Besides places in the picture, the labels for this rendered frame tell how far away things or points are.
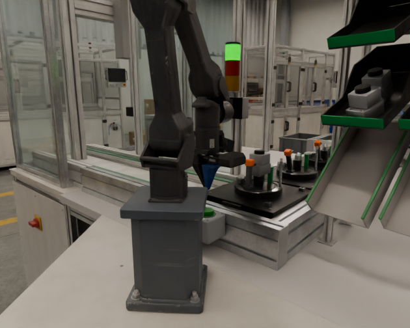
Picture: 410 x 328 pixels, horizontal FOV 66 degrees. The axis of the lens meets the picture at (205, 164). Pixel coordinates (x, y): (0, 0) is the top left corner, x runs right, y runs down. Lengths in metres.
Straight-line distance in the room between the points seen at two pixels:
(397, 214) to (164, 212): 0.47
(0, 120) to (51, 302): 5.30
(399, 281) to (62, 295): 0.71
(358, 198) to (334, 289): 0.20
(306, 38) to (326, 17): 0.98
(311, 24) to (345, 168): 12.64
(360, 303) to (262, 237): 0.23
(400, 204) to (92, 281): 0.67
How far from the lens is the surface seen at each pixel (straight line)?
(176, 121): 0.57
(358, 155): 0.84
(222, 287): 0.71
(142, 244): 0.60
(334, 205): 0.78
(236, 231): 0.80
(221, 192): 0.93
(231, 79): 1.09
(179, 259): 0.60
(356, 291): 0.77
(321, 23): 13.18
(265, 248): 0.77
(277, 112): 6.21
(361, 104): 0.72
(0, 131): 5.94
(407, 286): 0.83
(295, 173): 1.11
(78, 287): 0.76
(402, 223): 0.75
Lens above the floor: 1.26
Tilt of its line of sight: 13 degrees down
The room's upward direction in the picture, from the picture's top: straight up
